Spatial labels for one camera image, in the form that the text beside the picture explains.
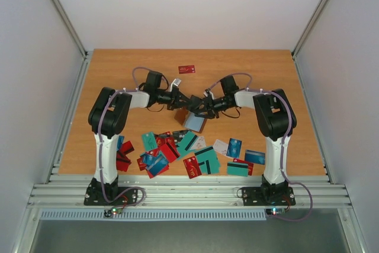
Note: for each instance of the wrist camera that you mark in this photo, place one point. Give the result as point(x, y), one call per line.
point(208, 93)
point(174, 84)

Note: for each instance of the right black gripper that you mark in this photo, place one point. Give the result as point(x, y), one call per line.
point(209, 106)

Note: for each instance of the blue card far left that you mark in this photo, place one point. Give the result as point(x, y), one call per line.
point(120, 142)

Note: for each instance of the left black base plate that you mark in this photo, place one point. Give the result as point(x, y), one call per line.
point(117, 195)

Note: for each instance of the teal card black stripe centre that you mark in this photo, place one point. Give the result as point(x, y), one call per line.
point(184, 146)

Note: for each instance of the white card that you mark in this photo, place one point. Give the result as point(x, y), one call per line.
point(199, 143)
point(220, 147)

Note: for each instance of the red card black stripe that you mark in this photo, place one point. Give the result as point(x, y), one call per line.
point(170, 152)
point(122, 162)

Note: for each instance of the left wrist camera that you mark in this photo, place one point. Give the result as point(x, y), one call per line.
point(174, 84)

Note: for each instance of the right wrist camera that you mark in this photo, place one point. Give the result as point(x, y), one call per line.
point(208, 93)

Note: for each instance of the brown leather card holder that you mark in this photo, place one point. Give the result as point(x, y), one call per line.
point(189, 120)

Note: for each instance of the white card right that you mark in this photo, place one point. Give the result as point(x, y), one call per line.
point(220, 147)

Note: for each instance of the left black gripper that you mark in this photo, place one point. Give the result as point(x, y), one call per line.
point(175, 102)

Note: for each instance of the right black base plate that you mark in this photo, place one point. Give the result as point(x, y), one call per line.
point(255, 196)

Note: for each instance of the red card upper left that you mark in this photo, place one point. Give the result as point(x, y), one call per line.
point(126, 148)

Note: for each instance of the blue card far right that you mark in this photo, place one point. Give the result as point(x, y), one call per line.
point(255, 157)

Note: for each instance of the blue card lower pile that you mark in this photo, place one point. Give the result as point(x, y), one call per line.
point(157, 165)

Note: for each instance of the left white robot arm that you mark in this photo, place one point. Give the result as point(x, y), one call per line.
point(107, 119)

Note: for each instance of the red card black stripe centre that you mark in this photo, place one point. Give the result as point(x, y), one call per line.
point(170, 152)

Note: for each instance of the slotted grey cable duct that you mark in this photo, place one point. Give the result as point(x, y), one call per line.
point(155, 215)

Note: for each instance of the black vip card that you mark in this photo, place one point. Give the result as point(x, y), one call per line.
point(179, 135)

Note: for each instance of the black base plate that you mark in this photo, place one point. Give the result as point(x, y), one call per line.
point(117, 195)
point(255, 196)

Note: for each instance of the red vip card bottom centre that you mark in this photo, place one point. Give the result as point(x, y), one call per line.
point(192, 167)

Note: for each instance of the teal card bottom right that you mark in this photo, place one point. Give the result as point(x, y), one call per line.
point(237, 169)

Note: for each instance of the red card black stripe left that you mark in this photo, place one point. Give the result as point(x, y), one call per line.
point(122, 162)

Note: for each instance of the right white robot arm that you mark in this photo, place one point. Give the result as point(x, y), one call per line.
point(276, 121)

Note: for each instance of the teal card upper left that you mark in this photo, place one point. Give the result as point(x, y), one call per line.
point(149, 141)

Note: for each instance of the white card centre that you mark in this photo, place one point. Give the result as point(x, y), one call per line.
point(199, 143)

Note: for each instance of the lone red card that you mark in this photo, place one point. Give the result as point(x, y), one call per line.
point(186, 69)

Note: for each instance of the red card bottom right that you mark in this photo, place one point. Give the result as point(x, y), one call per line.
point(249, 164)

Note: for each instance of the teal card black stripe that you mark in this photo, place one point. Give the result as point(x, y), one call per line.
point(210, 166)
point(184, 146)
point(206, 154)

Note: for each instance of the teal card black stripe right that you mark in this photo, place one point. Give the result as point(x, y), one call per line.
point(206, 154)

